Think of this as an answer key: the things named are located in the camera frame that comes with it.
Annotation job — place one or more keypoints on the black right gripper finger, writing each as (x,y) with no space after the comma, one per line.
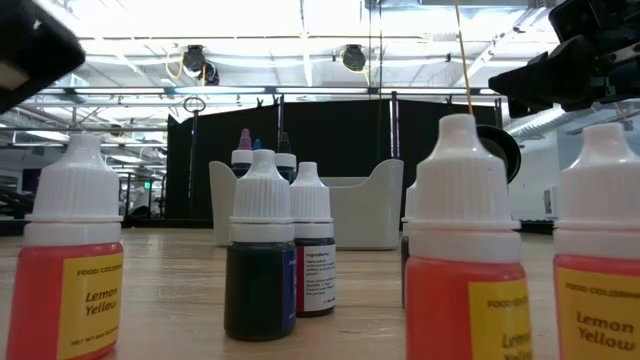
(550,75)
(524,107)

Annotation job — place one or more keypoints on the lemon yellow food coloring bottle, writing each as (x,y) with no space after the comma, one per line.
(75,200)
(600,200)
(465,200)

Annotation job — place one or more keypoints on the small dark food coloring bottle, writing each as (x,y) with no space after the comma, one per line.
(410,210)

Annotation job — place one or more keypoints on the light grey plastic bin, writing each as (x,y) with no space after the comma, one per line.
(365,215)

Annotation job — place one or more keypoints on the large blue-tipped food coloring bottle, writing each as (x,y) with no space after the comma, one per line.
(257,145)

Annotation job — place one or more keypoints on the small red food coloring bottle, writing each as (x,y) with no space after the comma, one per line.
(317,280)

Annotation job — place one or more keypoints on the small blue food coloring bottle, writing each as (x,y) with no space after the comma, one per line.
(260,285)

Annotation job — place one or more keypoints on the black curtain partition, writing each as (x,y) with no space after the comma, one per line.
(345,135)

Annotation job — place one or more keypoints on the horizontal overhead light bar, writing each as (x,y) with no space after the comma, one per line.
(320,91)

